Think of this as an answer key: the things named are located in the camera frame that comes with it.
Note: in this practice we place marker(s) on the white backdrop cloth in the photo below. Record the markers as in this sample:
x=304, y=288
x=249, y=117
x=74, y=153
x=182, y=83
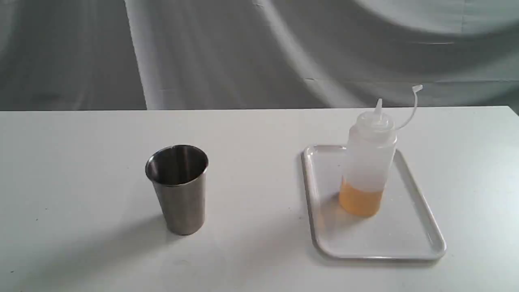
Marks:
x=256, y=54

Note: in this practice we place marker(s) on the clear plastic squeeze bottle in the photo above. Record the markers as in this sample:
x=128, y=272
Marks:
x=370, y=151

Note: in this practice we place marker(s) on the stainless steel cup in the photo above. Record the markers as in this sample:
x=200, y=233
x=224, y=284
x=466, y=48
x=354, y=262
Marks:
x=177, y=174

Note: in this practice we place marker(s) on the white plastic tray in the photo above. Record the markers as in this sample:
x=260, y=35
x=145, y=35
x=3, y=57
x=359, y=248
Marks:
x=403, y=229

